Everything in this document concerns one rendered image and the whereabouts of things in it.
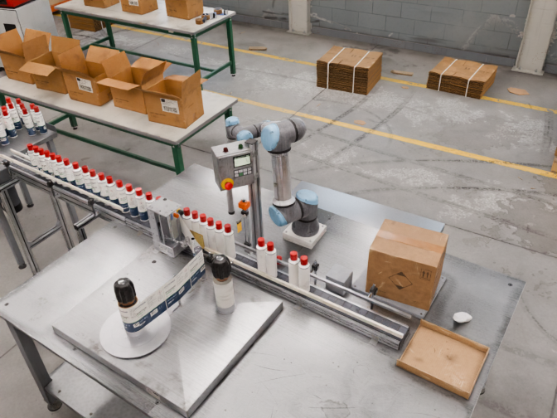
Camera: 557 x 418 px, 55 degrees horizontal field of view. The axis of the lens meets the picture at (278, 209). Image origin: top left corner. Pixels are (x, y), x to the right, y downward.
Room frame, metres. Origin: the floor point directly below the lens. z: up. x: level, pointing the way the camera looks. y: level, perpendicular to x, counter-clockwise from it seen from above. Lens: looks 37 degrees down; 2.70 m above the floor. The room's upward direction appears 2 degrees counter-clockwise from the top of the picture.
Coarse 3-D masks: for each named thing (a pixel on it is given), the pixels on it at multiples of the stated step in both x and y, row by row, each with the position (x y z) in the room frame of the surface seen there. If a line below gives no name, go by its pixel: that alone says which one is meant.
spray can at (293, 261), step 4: (292, 252) 1.83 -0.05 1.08; (296, 252) 1.83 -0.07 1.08; (292, 256) 1.82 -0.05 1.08; (296, 256) 1.82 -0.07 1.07; (288, 260) 1.83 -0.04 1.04; (292, 260) 1.82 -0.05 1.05; (296, 260) 1.82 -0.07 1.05; (288, 264) 1.82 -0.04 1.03; (292, 264) 1.81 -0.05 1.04; (296, 264) 1.81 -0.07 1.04; (288, 268) 1.82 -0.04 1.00; (292, 268) 1.81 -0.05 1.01; (296, 268) 1.81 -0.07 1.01; (288, 272) 1.83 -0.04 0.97; (292, 272) 1.81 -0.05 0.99; (296, 272) 1.81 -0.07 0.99; (292, 276) 1.81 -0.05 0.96; (296, 276) 1.81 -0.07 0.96; (292, 280) 1.81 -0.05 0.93; (296, 280) 1.81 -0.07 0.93; (296, 284) 1.81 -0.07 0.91
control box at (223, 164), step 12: (228, 144) 2.15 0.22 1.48; (216, 156) 2.05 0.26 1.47; (228, 156) 2.06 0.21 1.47; (252, 156) 2.10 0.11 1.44; (216, 168) 2.06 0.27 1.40; (228, 168) 2.05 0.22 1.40; (240, 168) 2.07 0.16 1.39; (252, 168) 2.09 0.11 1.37; (216, 180) 2.09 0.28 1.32; (228, 180) 2.05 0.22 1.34; (240, 180) 2.07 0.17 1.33; (252, 180) 2.09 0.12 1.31
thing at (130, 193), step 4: (128, 184) 2.44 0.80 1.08; (128, 188) 2.42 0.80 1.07; (132, 188) 2.43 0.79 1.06; (128, 192) 2.42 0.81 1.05; (132, 192) 2.42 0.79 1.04; (128, 196) 2.41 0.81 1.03; (132, 196) 2.41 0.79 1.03; (128, 200) 2.41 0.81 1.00; (132, 200) 2.41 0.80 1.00; (128, 204) 2.41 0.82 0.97; (132, 204) 2.41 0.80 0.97; (136, 204) 2.42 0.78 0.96; (132, 208) 2.41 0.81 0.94; (136, 208) 2.42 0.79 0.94; (132, 212) 2.41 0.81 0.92; (136, 212) 2.41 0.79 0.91; (132, 216) 2.41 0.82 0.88; (136, 216) 2.41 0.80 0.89
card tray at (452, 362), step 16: (416, 336) 1.54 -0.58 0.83; (432, 336) 1.53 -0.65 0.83; (448, 336) 1.53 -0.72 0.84; (416, 352) 1.45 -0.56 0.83; (432, 352) 1.45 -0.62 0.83; (448, 352) 1.44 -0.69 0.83; (464, 352) 1.44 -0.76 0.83; (480, 352) 1.44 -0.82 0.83; (416, 368) 1.34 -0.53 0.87; (432, 368) 1.37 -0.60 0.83; (448, 368) 1.36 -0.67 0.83; (464, 368) 1.36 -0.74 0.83; (480, 368) 1.33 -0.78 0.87; (448, 384) 1.27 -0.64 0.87; (464, 384) 1.29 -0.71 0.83
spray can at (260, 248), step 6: (258, 240) 1.93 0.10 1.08; (258, 246) 1.93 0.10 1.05; (264, 246) 1.92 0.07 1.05; (258, 252) 1.92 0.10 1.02; (264, 252) 1.91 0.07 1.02; (258, 258) 1.92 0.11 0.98; (264, 258) 1.91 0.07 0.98; (258, 264) 1.92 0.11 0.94; (264, 264) 1.91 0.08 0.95; (264, 270) 1.91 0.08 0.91
